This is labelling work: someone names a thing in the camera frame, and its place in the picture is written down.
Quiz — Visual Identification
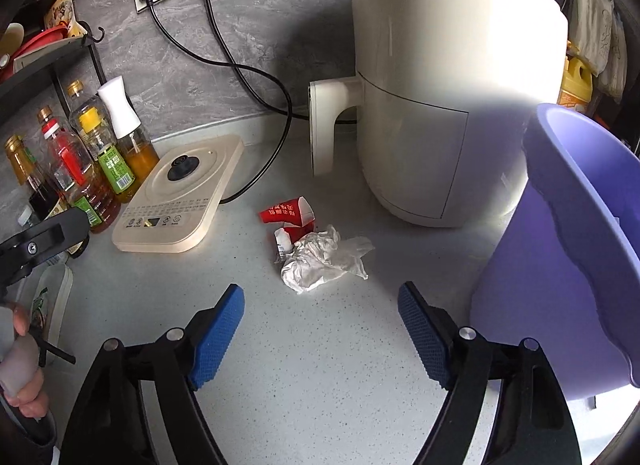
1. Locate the red plate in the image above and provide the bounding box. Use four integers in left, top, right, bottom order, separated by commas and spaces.
0, 25, 68, 81

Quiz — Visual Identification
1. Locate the green label oil bottle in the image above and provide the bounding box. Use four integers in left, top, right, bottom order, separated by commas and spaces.
67, 80, 136, 196

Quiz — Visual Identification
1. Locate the black kitchen rack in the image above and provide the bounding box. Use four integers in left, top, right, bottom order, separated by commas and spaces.
0, 0, 106, 111

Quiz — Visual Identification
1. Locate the cream air fryer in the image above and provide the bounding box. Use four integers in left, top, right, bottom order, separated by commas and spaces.
306, 0, 570, 228

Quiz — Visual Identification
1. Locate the crushed red paper cup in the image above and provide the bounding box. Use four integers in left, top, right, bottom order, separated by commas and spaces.
259, 196, 317, 241

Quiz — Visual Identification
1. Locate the person's left hand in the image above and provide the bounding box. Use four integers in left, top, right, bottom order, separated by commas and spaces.
7, 309, 49, 419

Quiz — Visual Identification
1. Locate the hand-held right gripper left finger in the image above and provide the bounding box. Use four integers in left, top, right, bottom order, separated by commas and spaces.
57, 283, 247, 465

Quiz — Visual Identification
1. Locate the person's left forearm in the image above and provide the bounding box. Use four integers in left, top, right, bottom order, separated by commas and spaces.
0, 405, 58, 465

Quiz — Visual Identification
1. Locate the white printed hanging bag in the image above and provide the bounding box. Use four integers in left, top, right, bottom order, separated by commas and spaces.
597, 10, 628, 96
570, 0, 613, 78

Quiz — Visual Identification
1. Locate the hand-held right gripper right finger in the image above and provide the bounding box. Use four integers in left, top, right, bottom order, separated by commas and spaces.
396, 280, 585, 465

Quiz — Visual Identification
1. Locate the dark gold-capped sauce bottle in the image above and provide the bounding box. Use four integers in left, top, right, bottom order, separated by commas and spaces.
5, 135, 66, 221

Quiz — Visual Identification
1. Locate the white-capped glass oil dispenser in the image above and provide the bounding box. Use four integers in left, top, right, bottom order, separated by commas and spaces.
97, 76, 161, 191

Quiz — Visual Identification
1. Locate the purple plastic bucket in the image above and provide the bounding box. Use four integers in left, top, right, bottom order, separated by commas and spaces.
470, 102, 640, 401

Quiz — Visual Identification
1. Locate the yellow detergent bottle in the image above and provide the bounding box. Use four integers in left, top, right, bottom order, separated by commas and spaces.
559, 40, 596, 118

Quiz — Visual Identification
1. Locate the white green printed packet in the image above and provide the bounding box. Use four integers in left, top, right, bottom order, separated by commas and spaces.
22, 265, 73, 346

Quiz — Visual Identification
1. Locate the cream kettle base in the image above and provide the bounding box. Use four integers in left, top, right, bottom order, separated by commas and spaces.
111, 134, 246, 253

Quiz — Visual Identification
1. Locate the red label oil bottle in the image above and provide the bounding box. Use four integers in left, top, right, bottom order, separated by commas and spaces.
37, 106, 121, 233

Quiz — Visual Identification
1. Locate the small white squeeze bottle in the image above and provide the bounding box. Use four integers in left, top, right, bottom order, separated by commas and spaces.
273, 228, 296, 263

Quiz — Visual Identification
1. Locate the yellow snack packet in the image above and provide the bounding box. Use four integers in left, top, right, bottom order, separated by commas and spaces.
42, 0, 83, 38

